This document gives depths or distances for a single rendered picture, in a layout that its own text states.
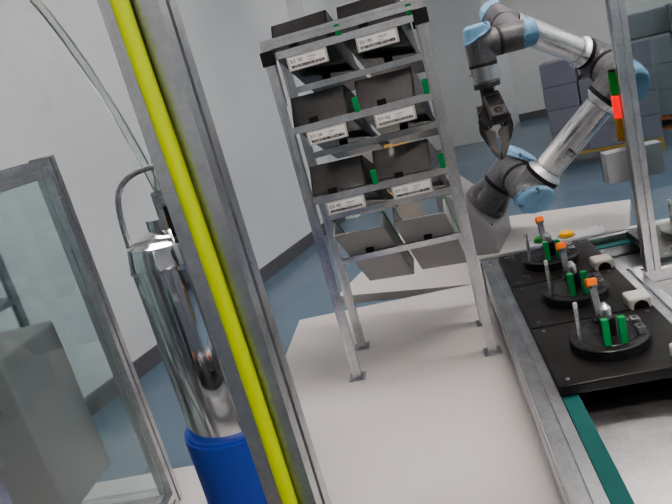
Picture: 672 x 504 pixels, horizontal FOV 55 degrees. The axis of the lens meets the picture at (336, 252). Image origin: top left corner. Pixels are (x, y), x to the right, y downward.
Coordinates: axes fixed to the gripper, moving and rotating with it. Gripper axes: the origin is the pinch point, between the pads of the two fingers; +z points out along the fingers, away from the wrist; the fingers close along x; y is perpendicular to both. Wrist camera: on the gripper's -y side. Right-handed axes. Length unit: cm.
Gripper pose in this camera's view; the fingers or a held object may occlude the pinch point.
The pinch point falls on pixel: (501, 155)
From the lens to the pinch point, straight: 184.7
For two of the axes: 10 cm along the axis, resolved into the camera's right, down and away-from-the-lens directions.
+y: 1.0, -2.9, 9.5
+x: -9.6, 2.2, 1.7
